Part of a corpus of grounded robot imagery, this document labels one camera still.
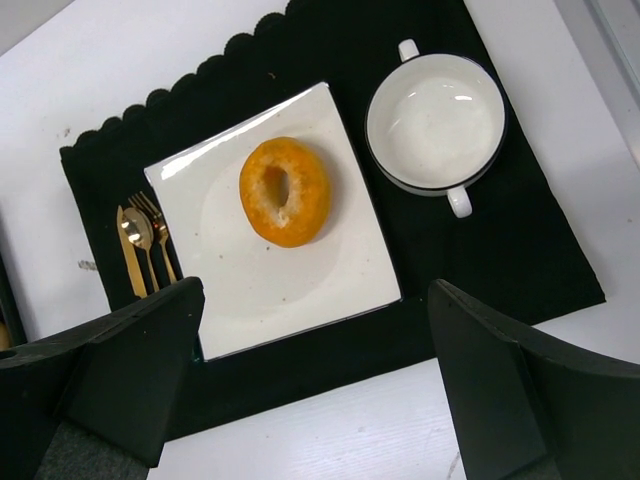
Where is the white cup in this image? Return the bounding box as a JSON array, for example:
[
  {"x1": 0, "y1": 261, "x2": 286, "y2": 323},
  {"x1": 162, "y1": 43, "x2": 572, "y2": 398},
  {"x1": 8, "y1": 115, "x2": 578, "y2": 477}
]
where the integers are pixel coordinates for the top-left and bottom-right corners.
[{"x1": 366, "y1": 39, "x2": 507, "y2": 218}]

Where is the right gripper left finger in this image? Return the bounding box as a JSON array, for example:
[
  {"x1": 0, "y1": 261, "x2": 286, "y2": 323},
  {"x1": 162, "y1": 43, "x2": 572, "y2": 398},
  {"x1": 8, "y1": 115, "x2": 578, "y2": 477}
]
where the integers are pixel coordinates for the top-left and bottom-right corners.
[{"x1": 1, "y1": 277, "x2": 205, "y2": 479}]

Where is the gold fork green handle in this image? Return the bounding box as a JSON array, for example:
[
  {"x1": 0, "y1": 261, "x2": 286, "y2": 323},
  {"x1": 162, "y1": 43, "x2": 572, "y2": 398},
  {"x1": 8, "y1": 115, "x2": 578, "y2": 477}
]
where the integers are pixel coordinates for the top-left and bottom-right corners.
[{"x1": 129, "y1": 191, "x2": 177, "y2": 284}]

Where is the black placemat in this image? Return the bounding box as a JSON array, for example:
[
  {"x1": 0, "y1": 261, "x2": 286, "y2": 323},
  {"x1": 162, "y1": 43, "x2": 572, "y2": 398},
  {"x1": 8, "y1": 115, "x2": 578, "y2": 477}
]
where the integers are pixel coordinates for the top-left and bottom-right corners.
[{"x1": 60, "y1": 1, "x2": 605, "y2": 439}]

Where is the aluminium table edge rail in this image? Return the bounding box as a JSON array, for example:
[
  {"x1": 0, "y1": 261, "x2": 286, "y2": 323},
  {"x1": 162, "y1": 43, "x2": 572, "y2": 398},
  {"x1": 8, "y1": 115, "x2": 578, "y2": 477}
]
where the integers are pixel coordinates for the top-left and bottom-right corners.
[{"x1": 587, "y1": 0, "x2": 639, "y2": 103}]

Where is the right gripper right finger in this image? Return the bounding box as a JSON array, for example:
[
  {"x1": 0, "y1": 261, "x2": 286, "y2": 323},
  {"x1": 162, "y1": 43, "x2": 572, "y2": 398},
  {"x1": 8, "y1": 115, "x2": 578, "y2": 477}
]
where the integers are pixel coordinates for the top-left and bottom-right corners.
[{"x1": 428, "y1": 280, "x2": 639, "y2": 479}]

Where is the gold spoon green handle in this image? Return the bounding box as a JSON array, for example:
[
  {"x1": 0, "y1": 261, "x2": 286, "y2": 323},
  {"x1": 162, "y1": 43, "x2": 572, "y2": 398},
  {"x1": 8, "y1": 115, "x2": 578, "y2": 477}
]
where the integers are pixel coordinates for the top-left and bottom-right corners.
[{"x1": 122, "y1": 207, "x2": 159, "y2": 292}]

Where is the small round bread bun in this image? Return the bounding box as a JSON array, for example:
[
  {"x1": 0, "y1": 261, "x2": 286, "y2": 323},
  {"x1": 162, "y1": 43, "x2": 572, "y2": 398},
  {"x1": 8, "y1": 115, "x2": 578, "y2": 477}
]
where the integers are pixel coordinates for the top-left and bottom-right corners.
[{"x1": 0, "y1": 323, "x2": 11, "y2": 351}]

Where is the dark baking tray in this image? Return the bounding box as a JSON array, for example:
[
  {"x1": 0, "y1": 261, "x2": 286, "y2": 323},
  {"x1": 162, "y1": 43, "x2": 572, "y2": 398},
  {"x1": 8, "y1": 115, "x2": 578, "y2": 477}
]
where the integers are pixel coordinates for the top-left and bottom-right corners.
[{"x1": 0, "y1": 261, "x2": 28, "y2": 346}]

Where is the white square plate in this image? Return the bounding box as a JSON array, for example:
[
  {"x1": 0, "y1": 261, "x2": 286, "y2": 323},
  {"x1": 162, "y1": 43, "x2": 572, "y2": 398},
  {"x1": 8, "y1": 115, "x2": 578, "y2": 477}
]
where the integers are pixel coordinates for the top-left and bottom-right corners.
[{"x1": 145, "y1": 82, "x2": 401, "y2": 359}]

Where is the glazed donut bread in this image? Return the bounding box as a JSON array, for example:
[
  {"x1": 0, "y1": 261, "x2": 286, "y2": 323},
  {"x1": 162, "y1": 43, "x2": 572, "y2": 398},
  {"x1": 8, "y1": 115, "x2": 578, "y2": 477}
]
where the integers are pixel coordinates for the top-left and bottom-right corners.
[{"x1": 239, "y1": 137, "x2": 332, "y2": 248}]

